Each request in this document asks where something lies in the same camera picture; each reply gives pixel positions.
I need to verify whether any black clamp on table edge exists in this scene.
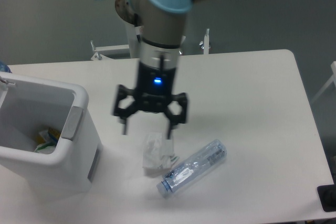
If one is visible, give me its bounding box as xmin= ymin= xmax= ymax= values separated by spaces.
xmin=317 ymin=184 xmax=335 ymax=212

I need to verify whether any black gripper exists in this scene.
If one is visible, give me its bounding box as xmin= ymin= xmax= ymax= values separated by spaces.
xmin=112 ymin=62 xmax=188 ymax=139

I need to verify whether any white push-lid trash can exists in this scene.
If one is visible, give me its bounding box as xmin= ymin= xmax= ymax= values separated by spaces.
xmin=1 ymin=72 xmax=102 ymax=191

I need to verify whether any blue plastic item at left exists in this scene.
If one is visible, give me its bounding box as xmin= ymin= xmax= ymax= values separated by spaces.
xmin=0 ymin=61 xmax=12 ymax=73

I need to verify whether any trash inside the can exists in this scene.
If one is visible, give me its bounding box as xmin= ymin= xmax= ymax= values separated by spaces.
xmin=34 ymin=127 xmax=61 ymax=154

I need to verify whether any crumpled white paper wrapper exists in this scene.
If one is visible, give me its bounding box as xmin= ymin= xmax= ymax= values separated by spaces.
xmin=142 ymin=132 xmax=180 ymax=177

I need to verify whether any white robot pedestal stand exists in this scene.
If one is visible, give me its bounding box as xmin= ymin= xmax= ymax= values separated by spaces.
xmin=90 ymin=0 xmax=212 ymax=61

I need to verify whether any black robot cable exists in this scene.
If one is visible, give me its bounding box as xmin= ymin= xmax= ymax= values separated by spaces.
xmin=134 ymin=13 xmax=142 ymax=44

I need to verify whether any clear plastic water bottle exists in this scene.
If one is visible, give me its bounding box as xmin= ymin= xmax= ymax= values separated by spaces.
xmin=156 ymin=140 xmax=227 ymax=198

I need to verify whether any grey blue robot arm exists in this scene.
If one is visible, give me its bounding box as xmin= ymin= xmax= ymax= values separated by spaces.
xmin=113 ymin=0 xmax=204 ymax=132

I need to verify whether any white frame at right edge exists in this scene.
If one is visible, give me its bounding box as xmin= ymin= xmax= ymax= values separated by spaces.
xmin=311 ymin=61 xmax=335 ymax=104

